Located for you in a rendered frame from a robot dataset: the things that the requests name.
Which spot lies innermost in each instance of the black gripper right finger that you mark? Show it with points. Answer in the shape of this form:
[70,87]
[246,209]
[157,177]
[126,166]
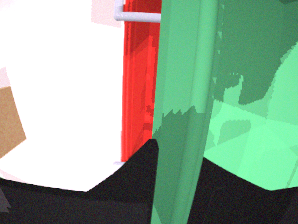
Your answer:
[224,198]

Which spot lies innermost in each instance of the red plastic tray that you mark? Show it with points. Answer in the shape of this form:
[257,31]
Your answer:
[139,75]

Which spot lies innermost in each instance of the green plastic tray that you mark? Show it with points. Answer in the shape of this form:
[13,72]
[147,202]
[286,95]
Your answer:
[227,90]

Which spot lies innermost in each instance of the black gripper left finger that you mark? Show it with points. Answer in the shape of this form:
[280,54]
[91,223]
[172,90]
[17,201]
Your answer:
[125,197]

